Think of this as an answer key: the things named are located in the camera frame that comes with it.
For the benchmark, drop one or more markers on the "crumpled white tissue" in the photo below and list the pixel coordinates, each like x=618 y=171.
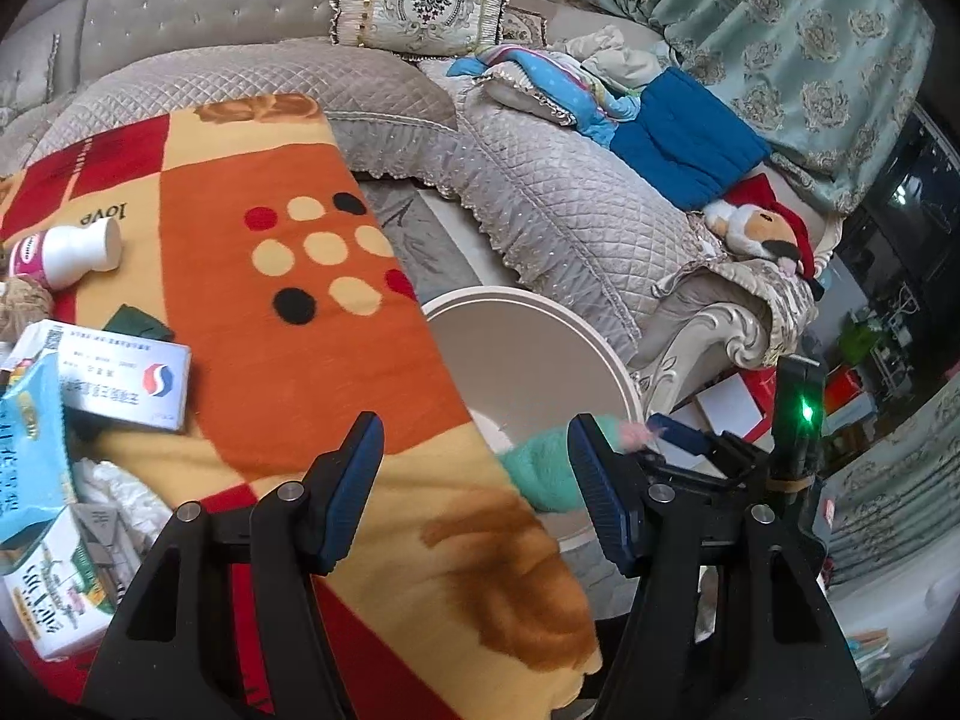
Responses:
x=122 y=515

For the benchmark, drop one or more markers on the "small patterned cushion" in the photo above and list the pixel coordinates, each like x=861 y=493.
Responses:
x=523 y=27

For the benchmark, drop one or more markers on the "teal floral curtain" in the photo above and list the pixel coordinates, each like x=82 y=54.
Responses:
x=829 y=83

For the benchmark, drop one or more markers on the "blue folded cloth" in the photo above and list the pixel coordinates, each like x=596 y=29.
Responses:
x=687 y=143

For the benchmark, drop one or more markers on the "blue snack bag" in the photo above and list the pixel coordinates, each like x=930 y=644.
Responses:
x=36 y=476

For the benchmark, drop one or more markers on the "orange red patterned blanket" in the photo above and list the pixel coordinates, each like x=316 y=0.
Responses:
x=246 y=234

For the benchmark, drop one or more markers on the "colorful striped blanket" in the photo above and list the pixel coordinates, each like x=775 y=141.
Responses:
x=553 y=86

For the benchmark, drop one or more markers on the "dark green paper piece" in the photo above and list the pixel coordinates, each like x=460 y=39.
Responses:
x=133 y=322

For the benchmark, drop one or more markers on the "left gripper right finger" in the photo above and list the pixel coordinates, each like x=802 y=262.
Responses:
x=728 y=619

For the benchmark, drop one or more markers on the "crumpled brown paper ball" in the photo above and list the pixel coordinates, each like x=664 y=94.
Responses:
x=23 y=301

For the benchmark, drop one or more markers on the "white milk carton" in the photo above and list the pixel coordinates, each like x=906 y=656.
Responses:
x=58 y=594

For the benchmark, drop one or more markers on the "santa plush toy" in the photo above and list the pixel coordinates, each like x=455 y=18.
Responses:
x=754 y=224

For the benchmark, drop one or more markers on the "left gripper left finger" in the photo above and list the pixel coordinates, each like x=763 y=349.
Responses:
x=171 y=649

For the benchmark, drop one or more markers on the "small white pink-label bottle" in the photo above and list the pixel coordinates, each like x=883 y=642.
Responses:
x=62 y=255

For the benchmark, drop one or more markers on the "white medicine box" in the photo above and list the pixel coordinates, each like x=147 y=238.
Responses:
x=110 y=375

